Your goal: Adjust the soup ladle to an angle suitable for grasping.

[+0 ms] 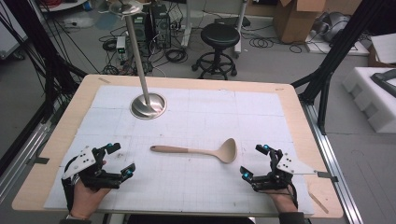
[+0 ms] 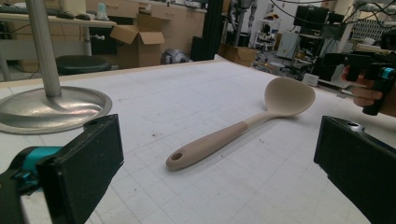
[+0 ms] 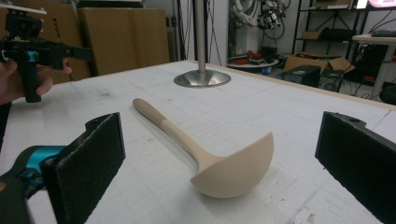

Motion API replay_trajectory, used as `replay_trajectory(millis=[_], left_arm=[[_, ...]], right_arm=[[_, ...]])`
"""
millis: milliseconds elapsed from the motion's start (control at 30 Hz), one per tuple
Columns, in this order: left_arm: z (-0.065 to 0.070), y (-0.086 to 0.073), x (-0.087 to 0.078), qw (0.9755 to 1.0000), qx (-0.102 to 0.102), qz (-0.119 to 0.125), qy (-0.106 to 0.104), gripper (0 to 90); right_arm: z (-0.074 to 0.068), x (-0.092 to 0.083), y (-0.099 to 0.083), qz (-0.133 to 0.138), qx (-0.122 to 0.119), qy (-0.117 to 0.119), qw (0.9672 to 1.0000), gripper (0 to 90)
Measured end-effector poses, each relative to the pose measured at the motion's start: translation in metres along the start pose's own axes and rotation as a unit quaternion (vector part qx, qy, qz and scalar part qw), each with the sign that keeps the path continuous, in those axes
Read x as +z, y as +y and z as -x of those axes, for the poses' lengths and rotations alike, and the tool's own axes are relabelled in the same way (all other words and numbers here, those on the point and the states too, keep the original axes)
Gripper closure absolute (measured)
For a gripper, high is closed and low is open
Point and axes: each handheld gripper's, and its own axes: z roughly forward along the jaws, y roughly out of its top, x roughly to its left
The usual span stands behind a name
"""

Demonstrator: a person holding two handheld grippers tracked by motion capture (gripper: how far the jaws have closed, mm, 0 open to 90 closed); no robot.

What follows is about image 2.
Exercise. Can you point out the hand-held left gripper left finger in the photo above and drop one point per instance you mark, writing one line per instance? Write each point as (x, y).
(84, 168)

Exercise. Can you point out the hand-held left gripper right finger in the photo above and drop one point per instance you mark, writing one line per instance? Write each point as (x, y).
(361, 165)

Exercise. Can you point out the metal stand with round base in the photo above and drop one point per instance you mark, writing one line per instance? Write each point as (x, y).
(46, 62)

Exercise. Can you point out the beige silicone ladle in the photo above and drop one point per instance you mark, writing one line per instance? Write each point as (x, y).
(211, 144)

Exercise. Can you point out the black monitor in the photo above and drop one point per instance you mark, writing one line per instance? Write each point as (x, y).
(311, 17)

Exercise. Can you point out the black round stool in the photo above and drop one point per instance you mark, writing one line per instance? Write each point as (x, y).
(82, 63)

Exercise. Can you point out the small cardboard box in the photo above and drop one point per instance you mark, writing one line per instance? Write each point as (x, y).
(238, 54)

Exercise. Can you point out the white grid mat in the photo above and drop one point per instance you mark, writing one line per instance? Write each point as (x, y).
(186, 93)

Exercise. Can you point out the open cardboard box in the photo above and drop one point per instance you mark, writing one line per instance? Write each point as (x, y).
(140, 46)

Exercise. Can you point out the grey rounded device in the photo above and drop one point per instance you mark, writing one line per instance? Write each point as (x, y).
(174, 56)

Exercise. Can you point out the black computer mouse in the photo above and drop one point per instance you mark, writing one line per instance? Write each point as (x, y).
(82, 17)

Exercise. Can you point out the white desk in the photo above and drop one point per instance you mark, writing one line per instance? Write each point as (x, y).
(37, 20)

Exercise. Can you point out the white bottle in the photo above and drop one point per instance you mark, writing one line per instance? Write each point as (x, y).
(102, 11)

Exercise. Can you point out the black metal frame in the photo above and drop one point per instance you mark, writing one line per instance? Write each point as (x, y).
(214, 28)

